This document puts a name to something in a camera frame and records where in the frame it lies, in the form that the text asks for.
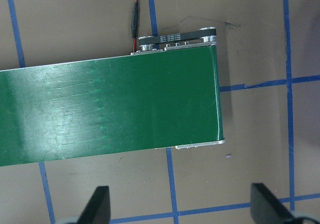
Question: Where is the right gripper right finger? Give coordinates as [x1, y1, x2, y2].
[250, 183, 294, 224]

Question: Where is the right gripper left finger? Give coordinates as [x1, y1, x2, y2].
[77, 186, 110, 223]

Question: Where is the green conveyor belt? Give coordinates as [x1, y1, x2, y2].
[0, 27, 226, 167]

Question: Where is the red black power cable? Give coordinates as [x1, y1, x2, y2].
[130, 0, 141, 53]

